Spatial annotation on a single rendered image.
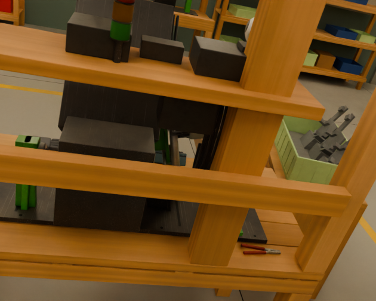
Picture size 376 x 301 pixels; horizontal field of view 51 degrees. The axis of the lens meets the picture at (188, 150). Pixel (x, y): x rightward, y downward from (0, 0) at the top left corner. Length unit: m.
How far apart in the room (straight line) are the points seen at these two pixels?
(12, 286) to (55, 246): 1.08
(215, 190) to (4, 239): 0.71
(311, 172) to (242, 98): 1.28
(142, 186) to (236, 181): 0.27
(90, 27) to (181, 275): 0.88
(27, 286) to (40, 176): 1.39
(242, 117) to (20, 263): 0.85
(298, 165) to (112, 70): 1.44
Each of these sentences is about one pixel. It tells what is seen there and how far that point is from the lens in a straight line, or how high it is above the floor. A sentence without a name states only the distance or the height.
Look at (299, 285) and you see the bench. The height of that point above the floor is 0.81.
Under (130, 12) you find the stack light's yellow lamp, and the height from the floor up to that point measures 1.67.
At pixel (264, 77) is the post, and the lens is 1.07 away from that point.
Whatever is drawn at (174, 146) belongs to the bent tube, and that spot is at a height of 1.18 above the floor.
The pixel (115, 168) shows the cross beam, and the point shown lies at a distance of 1.09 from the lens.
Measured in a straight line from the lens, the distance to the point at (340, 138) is 2.47.
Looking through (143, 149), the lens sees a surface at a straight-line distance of 1.26.
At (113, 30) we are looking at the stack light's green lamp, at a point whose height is 1.62.
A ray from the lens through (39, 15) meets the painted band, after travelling 7.10.
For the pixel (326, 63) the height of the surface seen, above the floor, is 0.37.
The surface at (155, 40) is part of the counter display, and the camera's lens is 1.13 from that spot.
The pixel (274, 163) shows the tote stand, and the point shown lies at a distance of 2.40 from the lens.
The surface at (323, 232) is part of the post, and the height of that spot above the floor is 1.08.
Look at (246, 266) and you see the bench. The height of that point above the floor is 0.88.
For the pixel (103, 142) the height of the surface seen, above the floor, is 1.24.
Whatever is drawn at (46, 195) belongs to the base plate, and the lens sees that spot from 1.58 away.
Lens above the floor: 1.87
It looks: 29 degrees down
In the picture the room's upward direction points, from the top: 14 degrees clockwise
